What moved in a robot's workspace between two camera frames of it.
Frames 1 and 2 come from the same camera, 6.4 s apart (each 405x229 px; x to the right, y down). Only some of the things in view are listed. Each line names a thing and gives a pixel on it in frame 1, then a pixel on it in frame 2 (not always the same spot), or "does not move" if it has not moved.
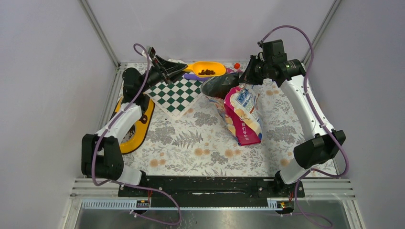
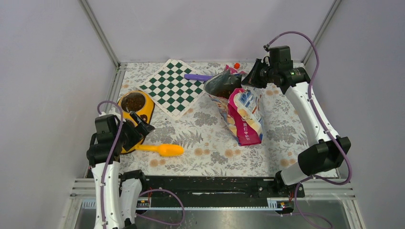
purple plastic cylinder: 193,77 does not move
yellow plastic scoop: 207,69 to 165,150
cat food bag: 239,104 does not move
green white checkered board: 173,98 does not move
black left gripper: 170,69 to 138,134
